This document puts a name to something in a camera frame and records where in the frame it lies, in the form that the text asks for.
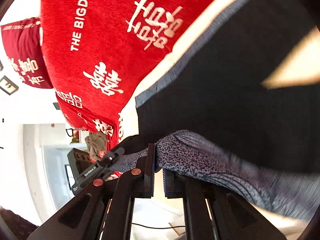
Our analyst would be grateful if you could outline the black pants blue patterned waistband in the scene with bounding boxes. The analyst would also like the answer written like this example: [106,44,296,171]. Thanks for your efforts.
[113,0,319,221]

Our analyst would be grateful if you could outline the red blanket white characters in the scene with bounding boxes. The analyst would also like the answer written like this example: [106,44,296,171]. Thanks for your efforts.
[40,0,214,148]

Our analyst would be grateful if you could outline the dark red printed cushion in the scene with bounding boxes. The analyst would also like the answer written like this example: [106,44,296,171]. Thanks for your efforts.
[1,17,53,89]

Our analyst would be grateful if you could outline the black cable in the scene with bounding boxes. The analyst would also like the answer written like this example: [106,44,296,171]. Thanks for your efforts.
[131,221,186,230]

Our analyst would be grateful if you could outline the small framed wall picture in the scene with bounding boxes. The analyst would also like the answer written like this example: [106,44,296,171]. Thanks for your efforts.
[0,75,19,95]

